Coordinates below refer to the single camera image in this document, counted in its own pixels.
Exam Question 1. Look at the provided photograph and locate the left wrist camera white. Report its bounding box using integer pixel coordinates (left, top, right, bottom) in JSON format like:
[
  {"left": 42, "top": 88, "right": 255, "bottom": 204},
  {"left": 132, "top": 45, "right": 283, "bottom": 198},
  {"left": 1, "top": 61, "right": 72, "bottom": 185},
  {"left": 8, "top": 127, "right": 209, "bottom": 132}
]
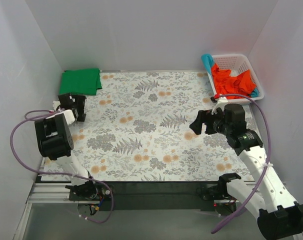
[{"left": 52, "top": 101, "right": 65, "bottom": 112}]

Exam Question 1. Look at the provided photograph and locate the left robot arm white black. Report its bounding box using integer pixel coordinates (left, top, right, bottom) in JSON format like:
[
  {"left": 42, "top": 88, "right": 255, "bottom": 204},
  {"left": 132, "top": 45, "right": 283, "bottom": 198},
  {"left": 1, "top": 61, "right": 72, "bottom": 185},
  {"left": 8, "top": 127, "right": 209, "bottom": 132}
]
[{"left": 34, "top": 93, "right": 98, "bottom": 200}]

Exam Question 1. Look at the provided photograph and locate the white plastic basket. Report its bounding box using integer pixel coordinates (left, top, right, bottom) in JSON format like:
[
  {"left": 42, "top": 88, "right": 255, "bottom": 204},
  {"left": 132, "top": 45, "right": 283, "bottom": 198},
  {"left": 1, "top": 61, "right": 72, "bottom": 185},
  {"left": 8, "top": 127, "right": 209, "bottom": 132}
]
[{"left": 201, "top": 53, "right": 265, "bottom": 101}]

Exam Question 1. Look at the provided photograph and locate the aluminium frame rail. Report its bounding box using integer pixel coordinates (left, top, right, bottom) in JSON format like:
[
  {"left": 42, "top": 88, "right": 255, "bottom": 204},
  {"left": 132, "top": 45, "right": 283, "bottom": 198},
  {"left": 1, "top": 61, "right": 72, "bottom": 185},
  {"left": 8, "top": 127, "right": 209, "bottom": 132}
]
[{"left": 13, "top": 72, "right": 303, "bottom": 240}]

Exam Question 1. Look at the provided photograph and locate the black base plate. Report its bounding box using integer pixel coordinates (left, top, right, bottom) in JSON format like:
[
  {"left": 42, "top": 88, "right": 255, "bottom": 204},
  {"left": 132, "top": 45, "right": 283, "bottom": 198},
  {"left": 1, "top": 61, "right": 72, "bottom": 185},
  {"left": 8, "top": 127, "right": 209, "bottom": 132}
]
[{"left": 68, "top": 181, "right": 238, "bottom": 215}]

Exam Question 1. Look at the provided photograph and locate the green t shirt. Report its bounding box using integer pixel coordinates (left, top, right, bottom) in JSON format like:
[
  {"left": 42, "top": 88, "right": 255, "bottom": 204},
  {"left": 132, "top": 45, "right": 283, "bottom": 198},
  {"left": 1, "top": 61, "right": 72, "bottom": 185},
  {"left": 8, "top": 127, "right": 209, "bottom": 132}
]
[{"left": 59, "top": 68, "right": 102, "bottom": 96}]

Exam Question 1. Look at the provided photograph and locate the floral table mat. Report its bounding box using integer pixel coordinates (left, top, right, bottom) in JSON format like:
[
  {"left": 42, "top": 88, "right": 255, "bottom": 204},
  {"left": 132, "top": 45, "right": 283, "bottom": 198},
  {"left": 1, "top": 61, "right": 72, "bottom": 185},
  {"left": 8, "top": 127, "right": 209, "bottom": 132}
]
[{"left": 70, "top": 72, "right": 253, "bottom": 181}]

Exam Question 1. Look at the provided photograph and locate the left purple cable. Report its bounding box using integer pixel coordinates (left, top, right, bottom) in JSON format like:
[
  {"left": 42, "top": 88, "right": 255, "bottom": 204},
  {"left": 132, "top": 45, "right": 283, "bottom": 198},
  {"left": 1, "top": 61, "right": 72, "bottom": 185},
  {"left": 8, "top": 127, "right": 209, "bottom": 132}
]
[{"left": 10, "top": 109, "right": 116, "bottom": 224}]

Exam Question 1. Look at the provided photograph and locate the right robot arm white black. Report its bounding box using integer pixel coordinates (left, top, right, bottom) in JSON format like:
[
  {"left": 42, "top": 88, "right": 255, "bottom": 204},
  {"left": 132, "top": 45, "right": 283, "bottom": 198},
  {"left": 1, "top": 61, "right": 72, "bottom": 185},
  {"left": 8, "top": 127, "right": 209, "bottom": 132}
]
[{"left": 189, "top": 103, "right": 303, "bottom": 240}]

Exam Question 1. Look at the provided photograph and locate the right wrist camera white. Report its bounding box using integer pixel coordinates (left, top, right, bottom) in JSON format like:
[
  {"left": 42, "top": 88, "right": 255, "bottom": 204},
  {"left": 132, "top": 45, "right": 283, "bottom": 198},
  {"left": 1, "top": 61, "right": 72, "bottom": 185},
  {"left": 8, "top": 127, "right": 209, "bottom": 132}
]
[{"left": 211, "top": 94, "right": 229, "bottom": 115}]

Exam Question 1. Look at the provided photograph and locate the orange t shirt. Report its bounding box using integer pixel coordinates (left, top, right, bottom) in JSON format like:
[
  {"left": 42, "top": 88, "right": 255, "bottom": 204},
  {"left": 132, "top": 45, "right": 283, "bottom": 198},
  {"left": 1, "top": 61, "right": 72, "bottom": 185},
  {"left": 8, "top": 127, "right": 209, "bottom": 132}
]
[{"left": 211, "top": 63, "right": 259, "bottom": 98}]

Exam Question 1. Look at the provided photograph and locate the light blue t shirt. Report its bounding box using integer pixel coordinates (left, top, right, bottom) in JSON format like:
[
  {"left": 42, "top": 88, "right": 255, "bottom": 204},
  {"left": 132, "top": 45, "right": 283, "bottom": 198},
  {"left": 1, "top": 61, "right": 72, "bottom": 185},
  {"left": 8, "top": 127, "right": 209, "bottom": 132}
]
[{"left": 201, "top": 53, "right": 215, "bottom": 76}]

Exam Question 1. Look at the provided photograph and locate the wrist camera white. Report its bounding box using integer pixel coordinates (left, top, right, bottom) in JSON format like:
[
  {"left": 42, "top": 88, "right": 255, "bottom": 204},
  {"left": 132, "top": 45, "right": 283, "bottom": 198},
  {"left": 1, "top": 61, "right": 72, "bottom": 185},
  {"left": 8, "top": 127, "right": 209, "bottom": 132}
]
[
  {"left": 52, "top": 101, "right": 65, "bottom": 112},
  {"left": 211, "top": 94, "right": 229, "bottom": 115}
]

